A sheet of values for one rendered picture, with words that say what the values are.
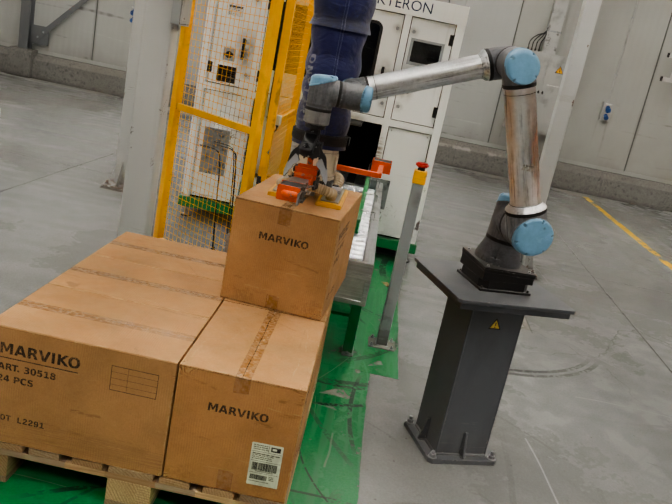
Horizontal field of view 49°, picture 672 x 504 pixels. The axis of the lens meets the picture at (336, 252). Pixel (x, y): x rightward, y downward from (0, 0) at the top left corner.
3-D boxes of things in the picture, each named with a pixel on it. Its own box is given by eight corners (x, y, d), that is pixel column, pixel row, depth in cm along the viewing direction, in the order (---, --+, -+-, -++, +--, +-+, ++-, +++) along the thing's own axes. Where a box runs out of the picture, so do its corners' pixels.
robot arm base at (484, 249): (503, 253, 311) (511, 231, 308) (529, 271, 295) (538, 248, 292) (466, 248, 303) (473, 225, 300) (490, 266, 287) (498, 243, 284)
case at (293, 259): (260, 257, 342) (275, 173, 331) (344, 278, 337) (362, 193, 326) (219, 297, 284) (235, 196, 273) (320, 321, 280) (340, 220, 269)
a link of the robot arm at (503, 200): (516, 234, 304) (530, 194, 299) (531, 248, 288) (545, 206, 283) (481, 227, 302) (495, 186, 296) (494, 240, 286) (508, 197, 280)
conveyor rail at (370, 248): (371, 205, 574) (377, 181, 568) (378, 206, 573) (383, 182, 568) (355, 302, 351) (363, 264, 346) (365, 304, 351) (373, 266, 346)
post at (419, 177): (375, 340, 419) (414, 168, 392) (387, 343, 419) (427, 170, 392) (375, 345, 412) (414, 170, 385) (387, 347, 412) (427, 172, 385)
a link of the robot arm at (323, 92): (341, 77, 247) (312, 72, 245) (334, 115, 250) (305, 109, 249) (338, 76, 256) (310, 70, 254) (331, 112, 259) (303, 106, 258)
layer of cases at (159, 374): (116, 311, 352) (126, 231, 341) (321, 355, 349) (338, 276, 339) (-21, 437, 237) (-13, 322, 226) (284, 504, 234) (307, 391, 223)
